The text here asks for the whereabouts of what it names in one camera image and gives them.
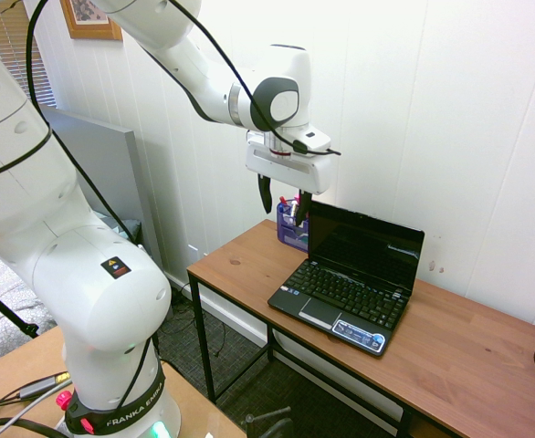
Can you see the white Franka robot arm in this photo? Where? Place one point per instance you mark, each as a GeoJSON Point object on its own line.
{"type": "Point", "coordinates": [89, 283]}

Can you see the black metal clamp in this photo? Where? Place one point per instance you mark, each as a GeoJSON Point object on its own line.
{"type": "Point", "coordinates": [267, 422]}

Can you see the black tripod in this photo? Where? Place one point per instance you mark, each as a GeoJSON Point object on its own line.
{"type": "Point", "coordinates": [8, 313]}

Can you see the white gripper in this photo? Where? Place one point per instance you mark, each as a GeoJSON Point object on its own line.
{"type": "Point", "coordinates": [295, 171]}

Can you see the teal pillow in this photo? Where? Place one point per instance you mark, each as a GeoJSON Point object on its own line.
{"type": "Point", "coordinates": [129, 226]}

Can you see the dark adapter dongle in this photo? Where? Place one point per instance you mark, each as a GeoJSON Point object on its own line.
{"type": "Point", "coordinates": [37, 388]}

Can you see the wooden picture frame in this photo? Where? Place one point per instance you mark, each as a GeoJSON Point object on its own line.
{"type": "Point", "coordinates": [95, 33]}

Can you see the window blinds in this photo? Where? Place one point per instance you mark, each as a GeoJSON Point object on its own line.
{"type": "Point", "coordinates": [12, 45]}

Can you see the white blank wall plate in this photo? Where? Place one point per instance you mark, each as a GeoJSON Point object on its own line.
{"type": "Point", "coordinates": [195, 253]}

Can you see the purple mesh desk organizer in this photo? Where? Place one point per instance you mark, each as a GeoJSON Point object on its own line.
{"type": "Point", "coordinates": [289, 233]}

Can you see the wooden desk black metal frame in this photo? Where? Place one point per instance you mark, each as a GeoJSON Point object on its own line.
{"type": "Point", "coordinates": [454, 347]}

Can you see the light wood robot table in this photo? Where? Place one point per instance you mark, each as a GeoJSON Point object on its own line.
{"type": "Point", "coordinates": [16, 360]}

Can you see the white patterned bed cover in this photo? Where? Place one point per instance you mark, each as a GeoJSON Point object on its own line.
{"type": "Point", "coordinates": [3, 330]}

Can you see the grey headboard panel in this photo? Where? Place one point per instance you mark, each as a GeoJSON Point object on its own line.
{"type": "Point", "coordinates": [103, 164]}

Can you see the black laptop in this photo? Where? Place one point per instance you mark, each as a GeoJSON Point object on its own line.
{"type": "Point", "coordinates": [340, 292]}

